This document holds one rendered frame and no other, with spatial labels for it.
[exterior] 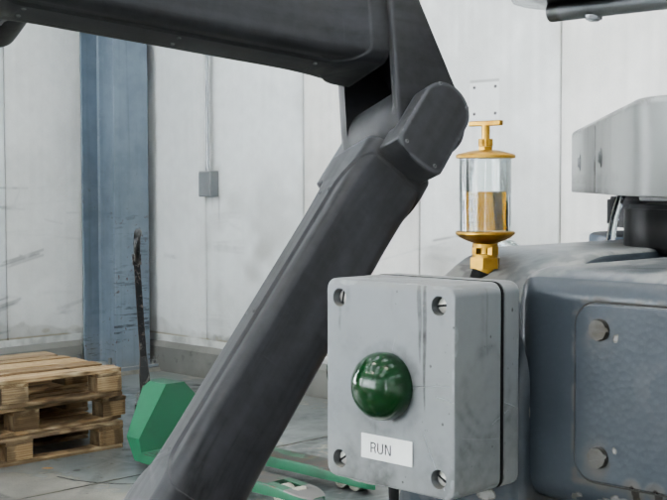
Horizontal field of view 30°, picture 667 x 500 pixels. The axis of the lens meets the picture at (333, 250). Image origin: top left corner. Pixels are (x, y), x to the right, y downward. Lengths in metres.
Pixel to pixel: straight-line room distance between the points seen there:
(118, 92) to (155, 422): 3.52
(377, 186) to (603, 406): 0.35
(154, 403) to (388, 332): 5.70
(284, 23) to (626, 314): 0.41
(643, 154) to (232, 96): 8.05
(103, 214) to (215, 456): 8.71
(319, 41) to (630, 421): 0.42
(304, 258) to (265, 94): 7.61
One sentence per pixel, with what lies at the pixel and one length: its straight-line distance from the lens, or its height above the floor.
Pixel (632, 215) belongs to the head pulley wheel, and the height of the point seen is 1.36.
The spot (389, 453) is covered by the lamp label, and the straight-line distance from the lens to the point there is 0.55.
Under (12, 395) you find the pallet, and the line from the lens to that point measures 6.29.
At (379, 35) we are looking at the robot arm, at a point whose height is 1.48.
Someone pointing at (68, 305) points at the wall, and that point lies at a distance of 9.44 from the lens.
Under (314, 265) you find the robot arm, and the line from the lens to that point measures 0.81.
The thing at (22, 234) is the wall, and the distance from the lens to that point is 9.20.
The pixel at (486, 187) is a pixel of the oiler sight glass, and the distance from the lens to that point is 0.60.
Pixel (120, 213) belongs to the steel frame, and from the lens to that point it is 9.11.
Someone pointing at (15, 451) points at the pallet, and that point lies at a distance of 6.37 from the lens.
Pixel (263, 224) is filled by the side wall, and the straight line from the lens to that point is 8.41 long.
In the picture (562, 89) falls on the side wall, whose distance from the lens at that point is 6.83.
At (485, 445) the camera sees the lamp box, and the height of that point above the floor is 1.26.
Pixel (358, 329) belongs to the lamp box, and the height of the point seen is 1.31.
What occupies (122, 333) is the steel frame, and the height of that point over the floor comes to 0.30.
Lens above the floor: 1.37
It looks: 3 degrees down
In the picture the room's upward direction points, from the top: straight up
